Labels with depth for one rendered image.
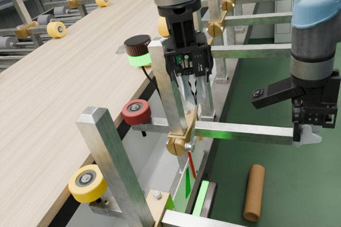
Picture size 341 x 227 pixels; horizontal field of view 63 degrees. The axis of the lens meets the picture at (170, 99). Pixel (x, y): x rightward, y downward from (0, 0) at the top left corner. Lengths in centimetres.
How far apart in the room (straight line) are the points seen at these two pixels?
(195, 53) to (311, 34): 20
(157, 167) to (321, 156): 113
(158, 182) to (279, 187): 89
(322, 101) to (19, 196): 67
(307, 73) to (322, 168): 127
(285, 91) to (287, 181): 113
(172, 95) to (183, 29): 22
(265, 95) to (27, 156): 61
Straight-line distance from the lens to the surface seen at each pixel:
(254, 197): 154
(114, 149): 43
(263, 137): 71
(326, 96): 63
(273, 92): 63
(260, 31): 318
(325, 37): 54
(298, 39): 55
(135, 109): 78
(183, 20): 43
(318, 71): 57
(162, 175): 97
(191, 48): 44
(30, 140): 86
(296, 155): 184
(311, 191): 169
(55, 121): 88
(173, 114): 67
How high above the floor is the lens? 135
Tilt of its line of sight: 34 degrees down
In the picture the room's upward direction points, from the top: 14 degrees counter-clockwise
